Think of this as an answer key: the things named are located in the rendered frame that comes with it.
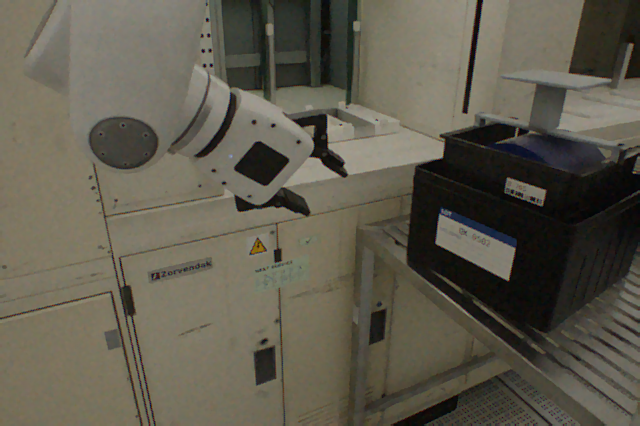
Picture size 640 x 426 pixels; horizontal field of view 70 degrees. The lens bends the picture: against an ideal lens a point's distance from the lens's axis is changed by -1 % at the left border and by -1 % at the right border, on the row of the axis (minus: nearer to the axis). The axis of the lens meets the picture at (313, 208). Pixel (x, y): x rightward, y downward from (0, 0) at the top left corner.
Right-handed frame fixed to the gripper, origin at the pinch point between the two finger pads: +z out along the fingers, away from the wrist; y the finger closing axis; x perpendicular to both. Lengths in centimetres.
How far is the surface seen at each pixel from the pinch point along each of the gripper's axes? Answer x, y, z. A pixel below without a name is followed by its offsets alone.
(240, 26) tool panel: 119, -11, 24
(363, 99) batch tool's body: 74, 2, 51
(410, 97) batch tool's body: 54, 12, 47
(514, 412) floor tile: 2, -34, 124
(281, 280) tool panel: 18.0, -29.2, 25.7
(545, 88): 8.0, 28.3, 25.7
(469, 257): -2.3, 3.2, 30.9
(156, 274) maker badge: 16.9, -36.7, 1.8
